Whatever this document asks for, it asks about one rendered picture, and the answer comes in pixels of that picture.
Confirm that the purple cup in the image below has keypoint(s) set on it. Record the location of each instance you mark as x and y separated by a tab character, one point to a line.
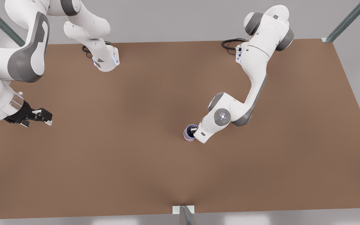
186	132

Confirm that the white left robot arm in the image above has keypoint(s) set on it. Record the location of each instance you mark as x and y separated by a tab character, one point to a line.
255	62

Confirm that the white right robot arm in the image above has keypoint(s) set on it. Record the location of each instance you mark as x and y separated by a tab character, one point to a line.
27	59

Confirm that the pink cup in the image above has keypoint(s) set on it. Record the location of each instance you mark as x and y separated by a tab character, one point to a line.
189	140

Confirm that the silver frame post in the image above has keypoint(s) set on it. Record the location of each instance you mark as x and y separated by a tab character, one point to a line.
2	23
184	215
345	22

